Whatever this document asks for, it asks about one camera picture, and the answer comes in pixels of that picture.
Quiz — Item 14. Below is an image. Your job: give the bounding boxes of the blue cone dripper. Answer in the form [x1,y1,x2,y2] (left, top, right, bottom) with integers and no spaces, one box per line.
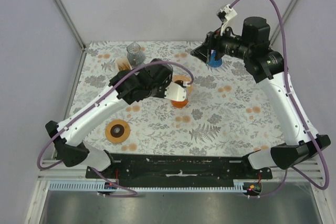
[207,50,223,68]

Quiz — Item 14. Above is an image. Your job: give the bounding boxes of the light blue cable duct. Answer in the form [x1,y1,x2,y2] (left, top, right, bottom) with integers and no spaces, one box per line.
[49,180,257,193]

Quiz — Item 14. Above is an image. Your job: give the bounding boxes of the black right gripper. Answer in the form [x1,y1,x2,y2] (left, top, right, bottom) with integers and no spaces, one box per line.
[191,22,252,65]

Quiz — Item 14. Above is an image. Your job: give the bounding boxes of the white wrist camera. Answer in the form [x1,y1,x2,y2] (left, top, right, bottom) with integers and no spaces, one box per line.
[164,82,188,101]
[216,4,237,36]

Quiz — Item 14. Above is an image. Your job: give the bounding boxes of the aluminium frame post right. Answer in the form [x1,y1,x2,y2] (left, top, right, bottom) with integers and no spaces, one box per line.
[270,0,300,46]

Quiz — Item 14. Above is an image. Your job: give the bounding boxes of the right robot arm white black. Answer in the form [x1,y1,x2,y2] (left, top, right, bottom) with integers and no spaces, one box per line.
[191,17,331,179]

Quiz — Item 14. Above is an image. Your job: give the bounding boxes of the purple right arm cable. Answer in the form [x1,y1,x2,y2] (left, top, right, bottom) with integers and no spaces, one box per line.
[229,0,330,199]

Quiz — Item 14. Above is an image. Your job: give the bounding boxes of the aluminium frame post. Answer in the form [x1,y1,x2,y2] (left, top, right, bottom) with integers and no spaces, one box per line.
[270,0,300,46]
[53,0,86,51]

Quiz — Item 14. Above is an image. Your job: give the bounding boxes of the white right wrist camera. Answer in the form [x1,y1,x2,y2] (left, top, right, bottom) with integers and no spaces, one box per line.
[216,4,237,36]

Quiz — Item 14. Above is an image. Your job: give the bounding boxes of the grey ribbed glass carafe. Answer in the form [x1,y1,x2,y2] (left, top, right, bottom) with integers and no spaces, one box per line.
[127,42,145,68]

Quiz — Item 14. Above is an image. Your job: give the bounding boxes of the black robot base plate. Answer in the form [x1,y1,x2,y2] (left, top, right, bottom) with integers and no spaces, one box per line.
[101,154,272,187]

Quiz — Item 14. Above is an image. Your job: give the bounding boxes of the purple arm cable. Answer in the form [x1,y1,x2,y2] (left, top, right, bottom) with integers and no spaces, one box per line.
[36,60,195,198]
[229,0,330,199]

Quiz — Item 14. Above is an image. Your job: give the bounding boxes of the aluminium rail front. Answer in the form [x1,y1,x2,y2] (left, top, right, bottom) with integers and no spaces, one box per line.
[38,160,324,183]

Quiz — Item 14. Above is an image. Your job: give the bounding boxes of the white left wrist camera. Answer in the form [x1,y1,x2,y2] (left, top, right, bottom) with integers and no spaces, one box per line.
[164,82,188,101]

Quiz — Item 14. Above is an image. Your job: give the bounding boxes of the aluminium frame post left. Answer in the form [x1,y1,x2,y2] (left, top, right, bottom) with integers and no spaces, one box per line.
[53,0,86,51]

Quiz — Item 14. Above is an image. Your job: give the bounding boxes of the bamboo ring dripper stand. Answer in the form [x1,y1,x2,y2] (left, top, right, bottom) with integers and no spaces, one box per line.
[172,74,193,95]

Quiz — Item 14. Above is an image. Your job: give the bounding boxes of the orange coffee filter box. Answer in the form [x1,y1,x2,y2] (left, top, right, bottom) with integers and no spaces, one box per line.
[115,57,132,71]

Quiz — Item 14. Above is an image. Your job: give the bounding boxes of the floral patterned table mat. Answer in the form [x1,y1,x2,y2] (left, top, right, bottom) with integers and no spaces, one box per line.
[84,41,284,156]

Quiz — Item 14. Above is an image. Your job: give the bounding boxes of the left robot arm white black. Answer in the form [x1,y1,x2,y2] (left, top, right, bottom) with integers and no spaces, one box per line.
[45,59,173,178]

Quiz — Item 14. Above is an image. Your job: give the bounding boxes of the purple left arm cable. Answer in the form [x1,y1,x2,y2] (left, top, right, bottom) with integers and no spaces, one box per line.
[36,60,195,198]

